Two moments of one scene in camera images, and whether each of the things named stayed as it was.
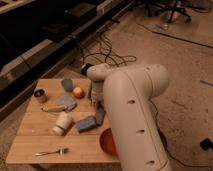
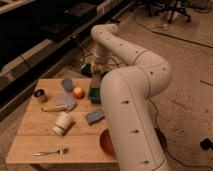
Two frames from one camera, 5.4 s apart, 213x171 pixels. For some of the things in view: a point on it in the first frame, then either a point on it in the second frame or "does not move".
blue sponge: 87,123 -> 93,117
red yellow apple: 78,92 does not move
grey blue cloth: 68,102 does not move
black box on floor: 84,68 does not move
